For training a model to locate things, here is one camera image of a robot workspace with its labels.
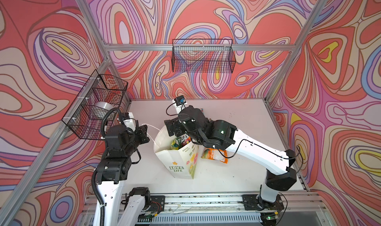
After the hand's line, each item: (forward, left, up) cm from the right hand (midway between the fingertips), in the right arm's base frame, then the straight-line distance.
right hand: (176, 121), depth 63 cm
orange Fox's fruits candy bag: (+2, 0, -21) cm, 21 cm away
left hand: (+1, +13, -4) cm, 14 cm away
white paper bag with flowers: (-12, -1, -17) cm, 21 cm away
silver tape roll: (+14, +37, -3) cm, 39 cm away
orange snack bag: (-2, -20, -31) cm, 37 cm away
